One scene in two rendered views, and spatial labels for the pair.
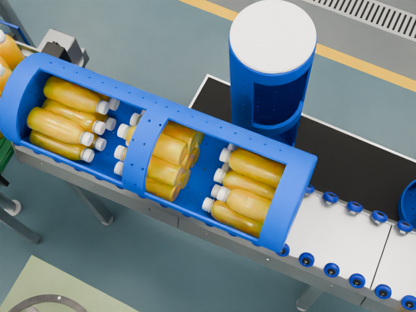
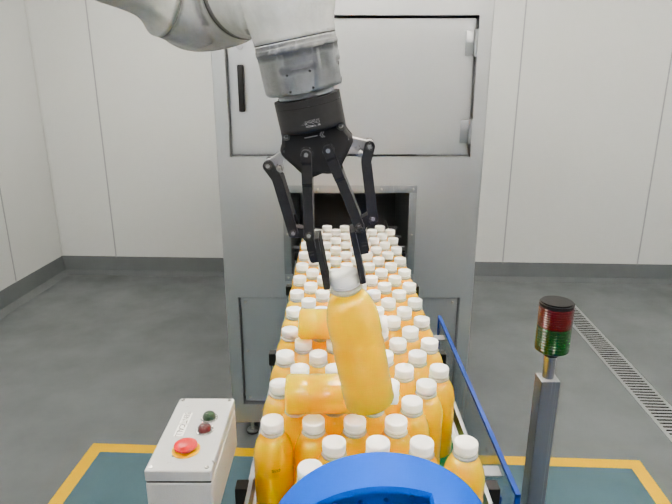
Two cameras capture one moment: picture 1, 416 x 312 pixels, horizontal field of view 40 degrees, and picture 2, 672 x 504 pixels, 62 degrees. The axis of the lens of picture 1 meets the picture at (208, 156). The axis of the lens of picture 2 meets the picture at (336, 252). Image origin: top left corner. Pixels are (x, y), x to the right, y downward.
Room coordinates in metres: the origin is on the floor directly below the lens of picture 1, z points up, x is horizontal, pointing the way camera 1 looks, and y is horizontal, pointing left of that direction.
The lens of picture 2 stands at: (0.55, 0.06, 1.65)
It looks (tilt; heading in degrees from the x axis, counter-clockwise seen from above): 17 degrees down; 58
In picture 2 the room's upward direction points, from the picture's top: straight up
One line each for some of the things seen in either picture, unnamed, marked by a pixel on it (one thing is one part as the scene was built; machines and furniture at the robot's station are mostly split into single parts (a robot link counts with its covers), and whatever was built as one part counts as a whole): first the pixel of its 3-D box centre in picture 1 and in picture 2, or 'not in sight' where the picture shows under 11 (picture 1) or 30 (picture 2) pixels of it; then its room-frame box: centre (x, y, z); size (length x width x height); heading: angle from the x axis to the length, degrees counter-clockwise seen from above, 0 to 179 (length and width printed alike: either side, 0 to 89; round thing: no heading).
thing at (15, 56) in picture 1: (9, 52); (461, 496); (1.13, 0.61, 0.99); 0.07 x 0.07 x 0.18
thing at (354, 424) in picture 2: not in sight; (354, 423); (1.01, 0.76, 1.09); 0.04 x 0.04 x 0.02
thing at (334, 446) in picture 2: not in sight; (334, 446); (0.95, 0.72, 1.09); 0.04 x 0.04 x 0.02
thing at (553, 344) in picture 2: not in sight; (552, 337); (1.41, 0.67, 1.18); 0.06 x 0.06 x 0.05
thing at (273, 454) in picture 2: not in sight; (274, 471); (0.89, 0.83, 0.99); 0.07 x 0.07 x 0.18
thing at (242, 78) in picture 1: (267, 99); not in sight; (1.02, -0.26, 0.59); 0.28 x 0.28 x 0.88
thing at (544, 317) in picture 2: not in sight; (555, 315); (1.41, 0.67, 1.23); 0.06 x 0.06 x 0.04
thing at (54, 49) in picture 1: (54, 61); not in sight; (1.10, 0.47, 0.95); 0.10 x 0.07 x 0.10; 148
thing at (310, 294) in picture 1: (310, 294); not in sight; (0.29, -0.32, 0.31); 0.06 x 0.06 x 0.63; 58
